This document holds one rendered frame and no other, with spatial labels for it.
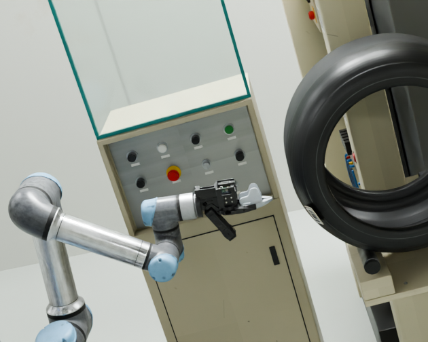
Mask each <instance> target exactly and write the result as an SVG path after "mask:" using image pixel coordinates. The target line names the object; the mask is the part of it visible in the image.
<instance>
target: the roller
mask: <svg viewBox="0 0 428 342"><path fill-rule="evenodd" d="M357 251H358V253H359V256H360V259H361V262H362V264H363V268H364V269H365V272H366V273H368V274H371V275H373V274H376V273H378V272H379V271H380V262H379V260H378V257H377V256H376V253H375V252H374V251H371V250H365V249H362V248H358V247H357Z"/></svg>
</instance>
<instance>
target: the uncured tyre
mask: <svg viewBox="0 0 428 342"><path fill-rule="evenodd" d="M397 86H418V87H423V88H428V39H426V38H423V37H419V36H416V35H409V34H403V33H382V34H376V35H369V36H366V37H361V38H358V39H355V40H353V41H350V42H348V43H345V44H344V45H341V46H340V47H338V48H336V49H335V50H333V51H331V52H330V53H329V54H327V55H326V56H324V57H323V58H322V59H320V61H318V63H317V64H315V65H314V66H313V67H312V69H311V70H309V72H307V74H306V75H305V76H304V78H303V79H302V81H301V82H300V84H299V85H298V87H297V88H296V90H295V92H294V94H293V96H292V98H291V101H290V103H289V106H288V110H287V114H286V117H285V125H284V132H283V142H284V150H285V157H286V160H287V165H288V168H289V174H290V177H291V181H292V185H293V187H294V190H295V192H296V195H297V196H298V199H299V201H300V202H301V204H302V205H303V207H304V209H305V210H306V211H307V213H308V214H309V215H310V213H309V212H308V210H307V209H306V208H305V206H308V207H310V208H312V209H313V211H314V212H315V214H316V215H317V216H318V217H319V218H320V220H321V221H322V223H323V225H322V224H319V223H317V222H316V221H315V219H314V218H313V217H312V216H311V215H310V216H311V217H312V218H313V220H314V221H315V222H316V223H317V224H319V225H320V226H321V227H322V228H324V230H326V231H327V232H329V233H330V234H332V235H333V236H335V237H336V238H338V239H339V240H342V241H343V242H346V243H347V244H350V245H352V246H355V247H358V248H362V249H365V250H371V251H374V252H408V251H413V250H419V249H421V248H426V247H428V170H427V171H426V172H425V173H424V174H422V175H421V176H420V177H418V178H417V179H415V180H414V181H412V182H410V183H408V184H406V185H403V186H401V187H397V188H394V189H388V190H382V191H370V190H365V189H359V188H356V187H353V186H350V185H348V184H346V183H344V182H342V181H341V180H339V179H338V178H336V177H335V176H334V175H333V174H332V173H331V172H330V171H329V170H328V169H327V168H326V167H325V152H326V149H327V144H328V141H329V138H330V136H331V134H332V132H333V130H334V128H335V127H336V125H337V123H338V122H339V121H340V119H341V118H342V116H343V115H344V114H345V113H346V112H347V111H348V110H349V109H350V108H351V107H352V106H353V105H355V104H356V103H357V102H359V101H360V100H362V99H363V98H365V97H366V96H369V95H370V94H373V93H375V92H378V91H380V90H384V89H387V88H392V87H397Z"/></svg>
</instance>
